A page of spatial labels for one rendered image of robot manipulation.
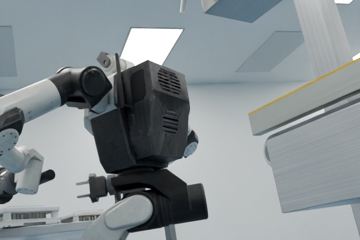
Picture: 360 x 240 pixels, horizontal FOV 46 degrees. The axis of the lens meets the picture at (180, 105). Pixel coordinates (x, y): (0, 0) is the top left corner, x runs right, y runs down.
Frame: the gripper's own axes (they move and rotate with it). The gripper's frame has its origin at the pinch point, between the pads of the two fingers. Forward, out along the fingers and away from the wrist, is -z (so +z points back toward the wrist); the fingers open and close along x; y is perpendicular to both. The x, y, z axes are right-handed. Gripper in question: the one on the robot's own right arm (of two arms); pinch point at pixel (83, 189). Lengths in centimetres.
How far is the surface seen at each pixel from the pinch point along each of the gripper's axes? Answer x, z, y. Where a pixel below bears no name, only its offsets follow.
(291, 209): 27, 59, -123
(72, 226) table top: 14.7, -5.0, -4.2
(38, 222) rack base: 11.9, -14.6, -14.6
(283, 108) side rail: 14, 60, -126
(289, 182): 24, 59, -124
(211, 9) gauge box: -5, 54, -122
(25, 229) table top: 14.3, -17.9, -19.1
